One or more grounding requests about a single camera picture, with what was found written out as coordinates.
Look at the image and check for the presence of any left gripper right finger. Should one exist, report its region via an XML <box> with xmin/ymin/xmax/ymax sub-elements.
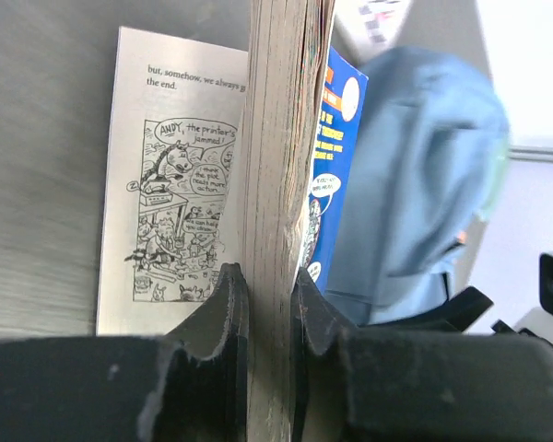
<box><xmin>291</xmin><ymin>270</ymin><xmax>553</xmax><ymax>441</ymax></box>

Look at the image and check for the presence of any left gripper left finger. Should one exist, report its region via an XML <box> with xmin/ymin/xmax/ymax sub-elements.
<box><xmin>0</xmin><ymin>264</ymin><xmax>248</xmax><ymax>441</ymax></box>

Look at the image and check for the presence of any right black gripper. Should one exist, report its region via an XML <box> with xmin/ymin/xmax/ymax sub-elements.
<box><xmin>364</xmin><ymin>251</ymin><xmax>553</xmax><ymax>347</ymax></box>

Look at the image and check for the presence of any blue fabric backpack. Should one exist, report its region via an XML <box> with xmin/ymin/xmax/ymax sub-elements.
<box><xmin>324</xmin><ymin>46</ymin><xmax>510</xmax><ymax>325</ymax></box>

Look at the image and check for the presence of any blue cartoon book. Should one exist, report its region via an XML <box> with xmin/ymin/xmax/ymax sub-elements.
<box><xmin>95</xmin><ymin>0</ymin><xmax>370</xmax><ymax>442</ymax></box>

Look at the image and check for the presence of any white patterned cloth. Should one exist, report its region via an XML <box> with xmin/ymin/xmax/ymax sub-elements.
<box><xmin>333</xmin><ymin>0</ymin><xmax>412</xmax><ymax>67</ymax></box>

